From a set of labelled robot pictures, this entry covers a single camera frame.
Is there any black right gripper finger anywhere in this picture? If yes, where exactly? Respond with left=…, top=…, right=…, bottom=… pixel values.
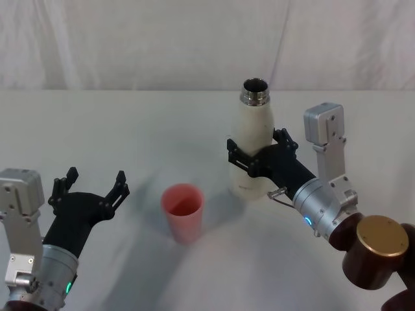
left=226, top=138, right=261, bottom=179
left=272, top=127, right=300, bottom=157

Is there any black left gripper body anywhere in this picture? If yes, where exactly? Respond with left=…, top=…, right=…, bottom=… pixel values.
left=42, top=192, right=115, bottom=259

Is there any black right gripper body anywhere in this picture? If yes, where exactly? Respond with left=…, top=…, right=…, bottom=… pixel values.
left=251, top=144, right=317, bottom=199

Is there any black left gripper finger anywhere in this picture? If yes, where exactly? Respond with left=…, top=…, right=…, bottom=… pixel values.
left=48, top=166, right=80, bottom=207
left=99, top=169, right=131, bottom=215

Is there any cream vacuum bottle steel neck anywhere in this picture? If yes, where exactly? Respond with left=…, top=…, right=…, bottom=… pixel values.
left=229, top=77, right=277, bottom=202

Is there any white table cloth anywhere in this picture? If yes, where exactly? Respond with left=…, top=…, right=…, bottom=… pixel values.
left=0, top=89, right=415, bottom=311

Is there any pink plastic cup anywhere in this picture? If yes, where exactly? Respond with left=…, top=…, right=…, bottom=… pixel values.
left=160, top=183, right=206, bottom=245

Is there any white curtain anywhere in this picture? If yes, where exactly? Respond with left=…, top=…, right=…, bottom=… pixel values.
left=0, top=0, right=415, bottom=92

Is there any thin cable with silver plug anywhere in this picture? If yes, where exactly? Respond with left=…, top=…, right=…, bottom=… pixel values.
left=267, top=187, right=298, bottom=209

